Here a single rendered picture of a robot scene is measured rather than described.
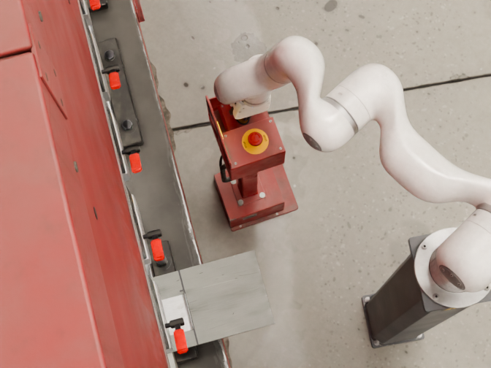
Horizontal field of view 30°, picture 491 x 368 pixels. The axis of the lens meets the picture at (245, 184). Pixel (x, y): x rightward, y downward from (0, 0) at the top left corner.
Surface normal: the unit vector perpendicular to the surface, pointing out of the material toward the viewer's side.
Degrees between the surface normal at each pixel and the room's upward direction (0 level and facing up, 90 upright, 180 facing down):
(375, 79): 5
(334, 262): 0
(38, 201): 0
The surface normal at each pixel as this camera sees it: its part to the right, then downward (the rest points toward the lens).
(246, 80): -0.50, 0.18
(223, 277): -0.01, -0.25
